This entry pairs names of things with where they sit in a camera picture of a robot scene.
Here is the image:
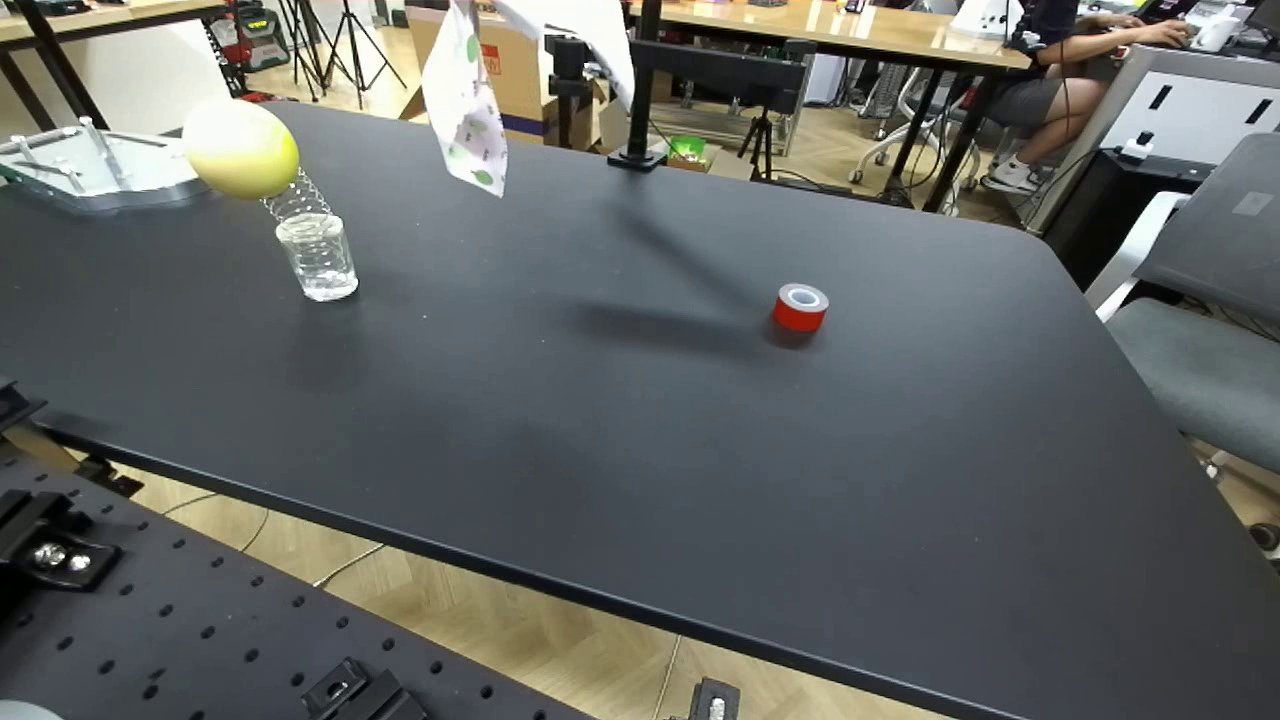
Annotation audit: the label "white lens cleaning towel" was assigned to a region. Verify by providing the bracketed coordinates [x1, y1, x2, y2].
[419, 0, 641, 201]

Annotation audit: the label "black background tripod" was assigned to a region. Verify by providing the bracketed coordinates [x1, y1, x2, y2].
[735, 104, 792, 190]

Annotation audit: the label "black tripod stands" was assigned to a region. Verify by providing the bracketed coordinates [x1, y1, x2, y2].
[286, 0, 413, 101]

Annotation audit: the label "red tape roll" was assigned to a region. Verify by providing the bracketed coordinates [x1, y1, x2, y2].
[770, 281, 831, 341]

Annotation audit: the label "green packet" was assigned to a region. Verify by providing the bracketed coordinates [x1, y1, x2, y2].
[666, 131, 717, 178]

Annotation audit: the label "black panel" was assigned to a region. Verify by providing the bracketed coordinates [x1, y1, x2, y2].
[633, 37, 814, 111]

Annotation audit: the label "cardboard box with red label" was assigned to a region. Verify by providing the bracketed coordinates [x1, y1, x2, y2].
[398, 3, 554, 130]

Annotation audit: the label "clear glass cup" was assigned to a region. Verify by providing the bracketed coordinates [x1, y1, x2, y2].
[262, 169, 365, 309]

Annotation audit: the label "silver metal fitting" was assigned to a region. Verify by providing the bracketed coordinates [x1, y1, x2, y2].
[684, 671, 745, 720]

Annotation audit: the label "wooden desk with black legs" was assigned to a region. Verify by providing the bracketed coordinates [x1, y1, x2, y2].
[656, 0, 1037, 218]

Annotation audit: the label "black clamp block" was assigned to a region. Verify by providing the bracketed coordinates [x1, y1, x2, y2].
[302, 655, 432, 720]

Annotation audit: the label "yellow ball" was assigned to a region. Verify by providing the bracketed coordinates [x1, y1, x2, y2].
[179, 98, 306, 204]

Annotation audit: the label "seated person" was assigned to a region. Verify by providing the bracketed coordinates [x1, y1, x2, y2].
[986, 0, 1203, 201]

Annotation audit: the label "black perforated breadboard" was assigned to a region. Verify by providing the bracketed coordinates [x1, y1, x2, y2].
[0, 451, 591, 720]

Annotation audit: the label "black mounting block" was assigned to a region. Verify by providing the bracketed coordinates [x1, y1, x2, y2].
[74, 448, 149, 499]

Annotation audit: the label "grey office chair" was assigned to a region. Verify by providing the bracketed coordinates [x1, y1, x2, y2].
[1083, 131, 1280, 563]

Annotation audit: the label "white board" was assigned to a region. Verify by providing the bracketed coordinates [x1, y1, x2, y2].
[51, 17, 240, 136]

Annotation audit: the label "grey metal cabinet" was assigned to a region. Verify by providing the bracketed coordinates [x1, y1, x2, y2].
[1032, 45, 1280, 255]

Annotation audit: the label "metal bracket with bolts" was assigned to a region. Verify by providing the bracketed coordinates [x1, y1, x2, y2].
[12, 523, 123, 591]

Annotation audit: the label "wooden desk with black frame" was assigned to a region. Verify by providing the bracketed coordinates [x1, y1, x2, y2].
[0, 0, 231, 131]

